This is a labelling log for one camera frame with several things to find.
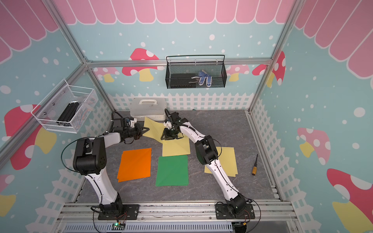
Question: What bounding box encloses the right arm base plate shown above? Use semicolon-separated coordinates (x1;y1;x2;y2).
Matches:
215;202;255;220

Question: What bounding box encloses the white plastic storage box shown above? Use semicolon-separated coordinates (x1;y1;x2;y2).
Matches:
129;97;167;121

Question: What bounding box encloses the white wire wall basket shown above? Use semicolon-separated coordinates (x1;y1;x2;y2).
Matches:
31;80;98;134

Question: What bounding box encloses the small brown object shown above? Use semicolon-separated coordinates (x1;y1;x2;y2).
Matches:
252;154;258;176

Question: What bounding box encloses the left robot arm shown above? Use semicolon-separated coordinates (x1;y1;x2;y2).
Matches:
70;111;150;221

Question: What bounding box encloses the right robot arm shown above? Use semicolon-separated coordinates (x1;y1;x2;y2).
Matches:
161;109;254;219

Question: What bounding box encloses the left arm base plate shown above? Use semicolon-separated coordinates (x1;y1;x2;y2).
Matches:
98;204;139;221

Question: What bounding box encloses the small green circuit board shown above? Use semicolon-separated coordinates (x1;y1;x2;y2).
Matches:
111;222;126;231

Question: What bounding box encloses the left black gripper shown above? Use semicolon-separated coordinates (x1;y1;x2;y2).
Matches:
123;123;149;139

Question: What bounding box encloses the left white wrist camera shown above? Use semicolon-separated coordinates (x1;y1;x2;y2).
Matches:
123;117;137;129

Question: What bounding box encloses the small green paper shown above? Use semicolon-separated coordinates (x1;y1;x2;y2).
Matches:
155;155;189;187

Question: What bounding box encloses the black wire wall basket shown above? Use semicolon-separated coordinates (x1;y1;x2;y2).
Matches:
165;54;227;89

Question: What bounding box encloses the black box in white basket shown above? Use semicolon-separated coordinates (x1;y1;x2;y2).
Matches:
56;101;79;127

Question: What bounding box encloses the blue white item in basket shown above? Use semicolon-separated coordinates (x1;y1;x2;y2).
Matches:
189;70;212;87

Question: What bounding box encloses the orange paper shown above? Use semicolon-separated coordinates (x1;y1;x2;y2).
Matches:
117;148;152;182

